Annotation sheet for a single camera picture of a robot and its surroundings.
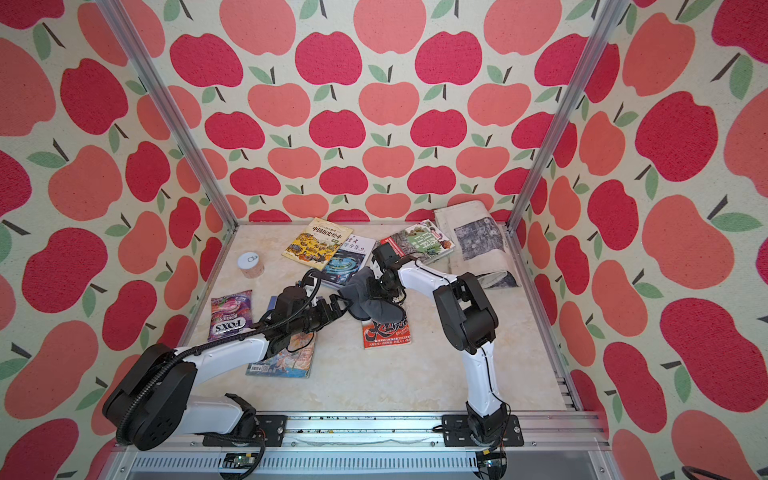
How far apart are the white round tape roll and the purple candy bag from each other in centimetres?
7

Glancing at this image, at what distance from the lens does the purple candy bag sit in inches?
36.4

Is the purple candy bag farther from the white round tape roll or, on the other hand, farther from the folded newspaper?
the folded newspaper

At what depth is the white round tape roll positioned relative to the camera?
40.9 inches
